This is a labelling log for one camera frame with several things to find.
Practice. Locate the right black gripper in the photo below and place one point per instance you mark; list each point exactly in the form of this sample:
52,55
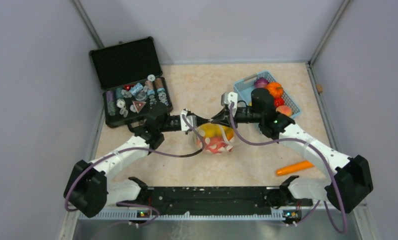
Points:
222,118

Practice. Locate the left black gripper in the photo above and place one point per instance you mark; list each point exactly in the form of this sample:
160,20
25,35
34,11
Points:
200,120

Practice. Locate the yellow toy lemon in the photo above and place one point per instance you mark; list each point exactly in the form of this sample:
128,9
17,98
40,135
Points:
210,130

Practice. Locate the clear dotted zip bag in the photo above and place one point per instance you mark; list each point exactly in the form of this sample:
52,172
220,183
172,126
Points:
200,145

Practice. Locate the red toy apple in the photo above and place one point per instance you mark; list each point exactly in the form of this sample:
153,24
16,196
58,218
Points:
217,145

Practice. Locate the blue perforated plastic basket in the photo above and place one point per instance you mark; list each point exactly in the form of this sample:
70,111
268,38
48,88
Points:
245,86

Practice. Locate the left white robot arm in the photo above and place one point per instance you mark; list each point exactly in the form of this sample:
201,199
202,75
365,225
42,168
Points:
89,188

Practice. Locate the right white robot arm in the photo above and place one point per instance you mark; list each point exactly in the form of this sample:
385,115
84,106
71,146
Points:
348,179

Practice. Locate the purple toy onion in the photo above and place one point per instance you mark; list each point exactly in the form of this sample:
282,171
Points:
261,82

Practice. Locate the red toy pepper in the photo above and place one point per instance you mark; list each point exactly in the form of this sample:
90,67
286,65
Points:
278,101

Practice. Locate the orange toy pumpkin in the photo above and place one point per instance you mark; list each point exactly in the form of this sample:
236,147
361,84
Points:
275,89

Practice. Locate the toy peach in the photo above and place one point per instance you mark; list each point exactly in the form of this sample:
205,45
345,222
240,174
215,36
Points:
284,109

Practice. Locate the orange toy carrot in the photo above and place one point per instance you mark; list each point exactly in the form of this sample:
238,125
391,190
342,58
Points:
293,168

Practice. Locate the black poker chip case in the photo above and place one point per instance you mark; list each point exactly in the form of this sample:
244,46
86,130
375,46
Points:
131,77

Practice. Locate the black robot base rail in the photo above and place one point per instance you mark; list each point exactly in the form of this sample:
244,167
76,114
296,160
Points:
218,201

